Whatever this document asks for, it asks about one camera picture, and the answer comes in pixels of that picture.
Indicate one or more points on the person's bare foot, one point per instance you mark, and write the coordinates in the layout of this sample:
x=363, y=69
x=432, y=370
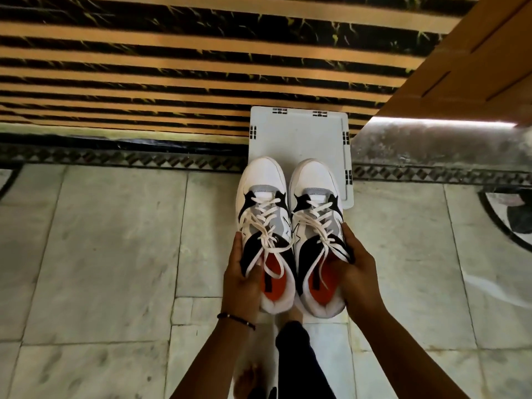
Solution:
x=248, y=382

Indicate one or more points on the wooden door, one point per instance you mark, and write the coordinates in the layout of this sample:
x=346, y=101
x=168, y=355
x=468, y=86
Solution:
x=469, y=66

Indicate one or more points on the person's right forearm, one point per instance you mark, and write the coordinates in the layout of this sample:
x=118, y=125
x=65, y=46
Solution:
x=407, y=357

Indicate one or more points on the person's left thumb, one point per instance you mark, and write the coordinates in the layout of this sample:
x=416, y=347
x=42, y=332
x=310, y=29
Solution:
x=257, y=275

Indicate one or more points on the white plastic crate lid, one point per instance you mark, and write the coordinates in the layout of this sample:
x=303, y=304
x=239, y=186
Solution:
x=307, y=141

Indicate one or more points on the person's right thumb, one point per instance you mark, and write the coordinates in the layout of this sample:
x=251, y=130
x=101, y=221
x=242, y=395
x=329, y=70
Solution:
x=338, y=268

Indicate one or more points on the white black sneaker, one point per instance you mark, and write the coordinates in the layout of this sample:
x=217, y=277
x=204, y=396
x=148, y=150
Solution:
x=262, y=211
x=318, y=211

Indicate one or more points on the person's left forearm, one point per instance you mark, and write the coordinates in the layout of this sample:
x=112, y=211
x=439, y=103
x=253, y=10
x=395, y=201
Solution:
x=216, y=361

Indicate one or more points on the person's black trouser leg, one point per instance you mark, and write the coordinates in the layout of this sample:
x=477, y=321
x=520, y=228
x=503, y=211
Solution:
x=297, y=361

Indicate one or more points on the striped wooden slat panel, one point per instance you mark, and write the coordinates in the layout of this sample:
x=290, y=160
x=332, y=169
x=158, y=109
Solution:
x=199, y=66

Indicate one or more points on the person's right hand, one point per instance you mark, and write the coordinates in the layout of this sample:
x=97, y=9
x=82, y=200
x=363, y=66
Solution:
x=360, y=282

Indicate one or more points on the person's left hand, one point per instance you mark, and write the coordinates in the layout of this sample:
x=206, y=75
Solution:
x=240, y=286

